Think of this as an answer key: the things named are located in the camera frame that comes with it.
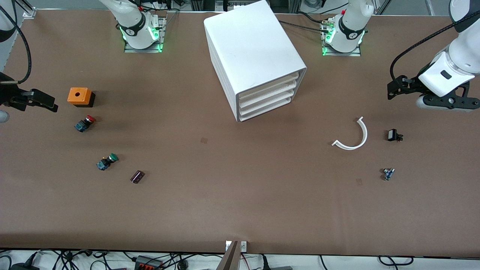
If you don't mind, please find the black base power cable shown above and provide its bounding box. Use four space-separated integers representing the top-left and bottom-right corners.
278 10 332 34

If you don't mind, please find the red push button switch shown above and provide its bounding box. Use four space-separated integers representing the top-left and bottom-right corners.
74 115 96 132

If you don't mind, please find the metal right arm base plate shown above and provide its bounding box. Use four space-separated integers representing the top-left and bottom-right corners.
124 16 167 53

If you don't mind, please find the orange box with hole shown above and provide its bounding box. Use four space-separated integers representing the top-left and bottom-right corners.
67 87 95 108

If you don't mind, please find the aluminium frame post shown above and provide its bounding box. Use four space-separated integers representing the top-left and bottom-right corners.
13 0 37 19

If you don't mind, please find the brown camera stand pole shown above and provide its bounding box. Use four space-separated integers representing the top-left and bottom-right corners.
217 241 240 270

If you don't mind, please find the white curved plastic strip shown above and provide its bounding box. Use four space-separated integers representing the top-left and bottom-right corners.
332 117 368 150

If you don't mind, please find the black red power strip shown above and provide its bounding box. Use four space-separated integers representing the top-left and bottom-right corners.
134 255 164 270

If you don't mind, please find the green push button switch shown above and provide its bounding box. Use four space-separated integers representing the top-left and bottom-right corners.
97 153 119 171

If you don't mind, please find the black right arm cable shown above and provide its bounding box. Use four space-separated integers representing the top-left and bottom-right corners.
0 0 32 85

